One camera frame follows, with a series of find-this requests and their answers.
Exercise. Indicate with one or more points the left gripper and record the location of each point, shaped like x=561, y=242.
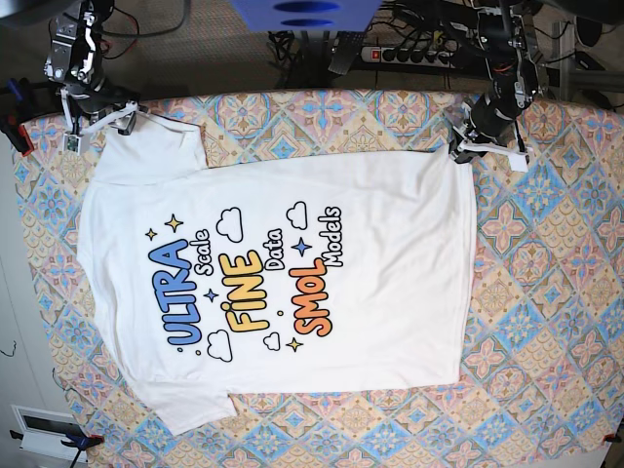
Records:
x=491, y=119

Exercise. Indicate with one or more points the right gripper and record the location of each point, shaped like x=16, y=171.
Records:
x=97, y=104

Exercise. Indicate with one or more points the white printed T-shirt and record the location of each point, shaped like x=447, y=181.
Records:
x=327, y=273

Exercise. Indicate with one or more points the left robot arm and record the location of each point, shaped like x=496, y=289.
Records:
x=505, y=37

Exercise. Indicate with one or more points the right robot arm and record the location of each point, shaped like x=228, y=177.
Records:
x=313, y=42

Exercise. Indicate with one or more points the white power strip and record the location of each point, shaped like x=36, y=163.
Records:
x=409, y=56

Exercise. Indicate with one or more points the red black table clamp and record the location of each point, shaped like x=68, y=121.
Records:
x=12, y=121

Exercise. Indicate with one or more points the blue plastic bin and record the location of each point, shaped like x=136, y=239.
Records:
x=325, y=15

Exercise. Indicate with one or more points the black round stool base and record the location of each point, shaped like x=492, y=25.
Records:
x=589, y=32

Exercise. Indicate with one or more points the patterned tablecloth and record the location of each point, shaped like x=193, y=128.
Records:
x=542, y=372

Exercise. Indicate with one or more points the orange clamp at right edge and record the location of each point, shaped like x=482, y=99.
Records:
x=613, y=439

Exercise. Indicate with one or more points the blue orange spring clamp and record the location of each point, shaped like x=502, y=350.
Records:
x=80, y=440

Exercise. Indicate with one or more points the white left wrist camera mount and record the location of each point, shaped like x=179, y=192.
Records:
x=517, y=156

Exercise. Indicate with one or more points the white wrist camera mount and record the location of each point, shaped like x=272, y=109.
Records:
x=517, y=156
x=78, y=139

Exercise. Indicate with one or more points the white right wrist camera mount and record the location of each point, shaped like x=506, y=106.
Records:
x=78, y=139

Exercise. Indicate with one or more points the white wall socket box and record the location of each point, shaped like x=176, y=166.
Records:
x=45, y=421

